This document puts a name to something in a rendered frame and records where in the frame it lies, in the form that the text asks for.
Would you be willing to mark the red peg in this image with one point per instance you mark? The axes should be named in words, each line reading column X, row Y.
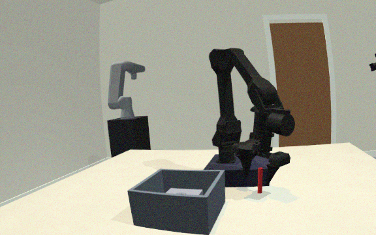
column 260, row 173

